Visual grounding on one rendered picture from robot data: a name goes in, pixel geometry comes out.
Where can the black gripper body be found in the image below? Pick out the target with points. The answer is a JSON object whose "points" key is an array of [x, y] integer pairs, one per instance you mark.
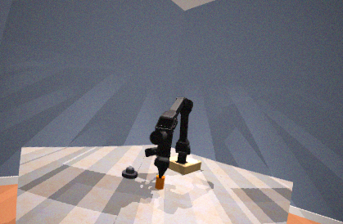
{"points": [[164, 155]]}

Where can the orange knob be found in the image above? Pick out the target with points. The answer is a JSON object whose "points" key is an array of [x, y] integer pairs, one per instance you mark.
{"points": [[160, 183]]}

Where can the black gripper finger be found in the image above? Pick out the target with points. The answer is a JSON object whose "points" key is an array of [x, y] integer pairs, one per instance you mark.
{"points": [[161, 170]]}

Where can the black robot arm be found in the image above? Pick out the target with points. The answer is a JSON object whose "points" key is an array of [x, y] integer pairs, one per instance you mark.
{"points": [[165, 126]]}

